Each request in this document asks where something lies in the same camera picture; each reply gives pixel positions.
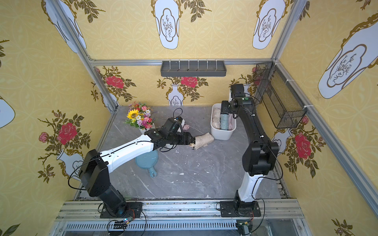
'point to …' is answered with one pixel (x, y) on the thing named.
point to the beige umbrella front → (216, 119)
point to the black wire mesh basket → (285, 109)
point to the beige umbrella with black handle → (202, 141)
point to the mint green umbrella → (224, 121)
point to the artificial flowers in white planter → (139, 115)
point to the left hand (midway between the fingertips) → (184, 136)
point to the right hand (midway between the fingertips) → (233, 107)
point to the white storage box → (220, 134)
